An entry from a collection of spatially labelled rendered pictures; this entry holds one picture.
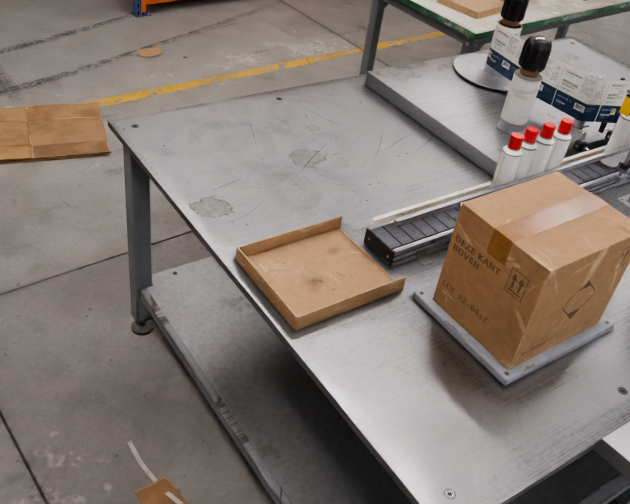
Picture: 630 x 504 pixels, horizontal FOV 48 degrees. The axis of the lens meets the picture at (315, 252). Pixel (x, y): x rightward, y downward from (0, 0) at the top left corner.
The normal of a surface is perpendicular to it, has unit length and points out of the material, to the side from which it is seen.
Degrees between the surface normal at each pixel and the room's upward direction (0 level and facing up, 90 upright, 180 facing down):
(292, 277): 0
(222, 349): 1
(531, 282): 90
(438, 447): 0
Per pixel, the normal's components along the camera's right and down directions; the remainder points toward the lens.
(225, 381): 0.14, -0.78
